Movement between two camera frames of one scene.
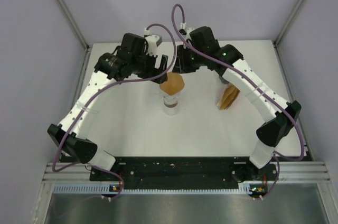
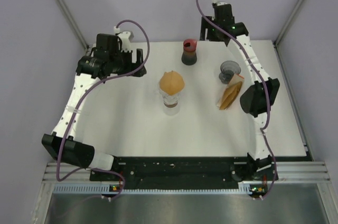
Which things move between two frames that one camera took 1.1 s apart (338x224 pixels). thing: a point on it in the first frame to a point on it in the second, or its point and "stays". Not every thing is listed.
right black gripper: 180,66 to 206,25
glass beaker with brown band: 170,109 stays
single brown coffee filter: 174,84 stays
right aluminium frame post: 278,37 stays
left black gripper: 152,71 to 130,66
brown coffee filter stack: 227,98 stays
